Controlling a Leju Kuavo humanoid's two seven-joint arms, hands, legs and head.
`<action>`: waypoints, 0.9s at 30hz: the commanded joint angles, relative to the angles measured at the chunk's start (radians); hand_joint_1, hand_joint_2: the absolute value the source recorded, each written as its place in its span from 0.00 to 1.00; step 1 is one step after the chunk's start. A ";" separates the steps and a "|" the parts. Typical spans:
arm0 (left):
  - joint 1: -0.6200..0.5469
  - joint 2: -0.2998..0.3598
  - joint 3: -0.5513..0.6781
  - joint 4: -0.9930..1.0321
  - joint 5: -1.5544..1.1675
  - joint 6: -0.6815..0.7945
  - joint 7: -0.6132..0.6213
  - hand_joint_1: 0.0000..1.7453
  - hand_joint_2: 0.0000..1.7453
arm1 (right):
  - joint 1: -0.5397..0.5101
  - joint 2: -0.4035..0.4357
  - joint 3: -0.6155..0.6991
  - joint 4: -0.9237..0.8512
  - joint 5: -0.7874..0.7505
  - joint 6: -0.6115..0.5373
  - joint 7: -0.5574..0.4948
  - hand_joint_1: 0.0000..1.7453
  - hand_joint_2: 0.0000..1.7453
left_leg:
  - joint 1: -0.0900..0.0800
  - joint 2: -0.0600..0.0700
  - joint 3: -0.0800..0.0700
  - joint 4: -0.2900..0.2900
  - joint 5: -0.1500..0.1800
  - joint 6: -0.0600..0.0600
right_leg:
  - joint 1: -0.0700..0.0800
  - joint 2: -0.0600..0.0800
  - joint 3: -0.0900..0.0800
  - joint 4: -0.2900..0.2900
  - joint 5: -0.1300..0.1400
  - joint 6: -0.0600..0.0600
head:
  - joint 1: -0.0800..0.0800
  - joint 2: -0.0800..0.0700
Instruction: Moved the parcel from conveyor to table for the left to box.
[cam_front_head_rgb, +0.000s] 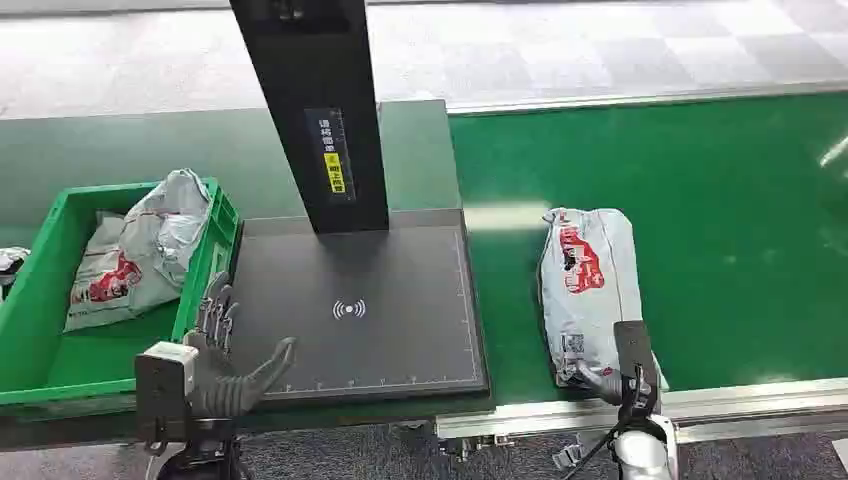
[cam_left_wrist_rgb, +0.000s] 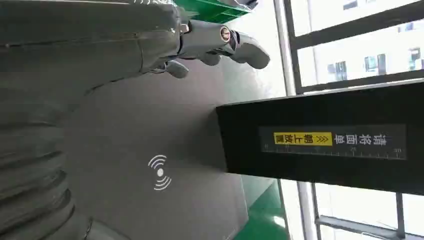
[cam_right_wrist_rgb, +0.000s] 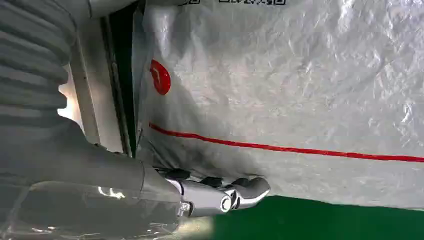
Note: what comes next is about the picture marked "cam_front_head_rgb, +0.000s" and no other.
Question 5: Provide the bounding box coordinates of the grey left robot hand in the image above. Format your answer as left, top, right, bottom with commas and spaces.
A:
183, 270, 298, 420

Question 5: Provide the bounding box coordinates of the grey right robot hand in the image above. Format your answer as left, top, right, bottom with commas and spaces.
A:
574, 320, 662, 425

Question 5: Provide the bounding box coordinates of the long grey red-print parcel bag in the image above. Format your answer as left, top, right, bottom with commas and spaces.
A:
537, 207, 670, 392

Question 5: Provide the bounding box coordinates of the green conveyor belt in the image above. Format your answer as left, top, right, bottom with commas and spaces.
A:
449, 91, 848, 405

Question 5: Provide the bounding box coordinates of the flat grey red-print parcel bag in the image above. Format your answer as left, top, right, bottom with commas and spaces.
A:
63, 210, 144, 334

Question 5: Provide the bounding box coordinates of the crumpled grey parcel bag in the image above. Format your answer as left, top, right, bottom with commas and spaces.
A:
122, 168, 215, 314

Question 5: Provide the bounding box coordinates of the green plastic crate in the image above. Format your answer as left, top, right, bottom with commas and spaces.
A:
0, 176, 242, 407

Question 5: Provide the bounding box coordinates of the white and black object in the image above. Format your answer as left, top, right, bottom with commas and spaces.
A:
0, 246, 32, 287

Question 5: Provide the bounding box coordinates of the yellow and black pillar label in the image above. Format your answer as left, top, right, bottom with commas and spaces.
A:
303, 107, 357, 203

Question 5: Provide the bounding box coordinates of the black scanner pillar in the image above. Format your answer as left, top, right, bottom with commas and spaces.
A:
229, 0, 391, 235

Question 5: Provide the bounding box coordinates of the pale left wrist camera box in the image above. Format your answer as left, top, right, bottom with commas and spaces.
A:
134, 341, 201, 446

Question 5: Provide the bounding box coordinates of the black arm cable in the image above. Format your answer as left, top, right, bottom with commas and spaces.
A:
561, 423, 631, 480

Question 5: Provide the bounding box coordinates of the aluminium conveyor frame rail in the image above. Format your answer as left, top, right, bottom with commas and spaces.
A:
435, 376, 848, 446

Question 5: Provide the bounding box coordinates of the metal conveyor bracket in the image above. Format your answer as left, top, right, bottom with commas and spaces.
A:
552, 443, 586, 472

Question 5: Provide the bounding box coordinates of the black scanner base plate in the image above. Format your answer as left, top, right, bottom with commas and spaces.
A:
228, 209, 490, 403

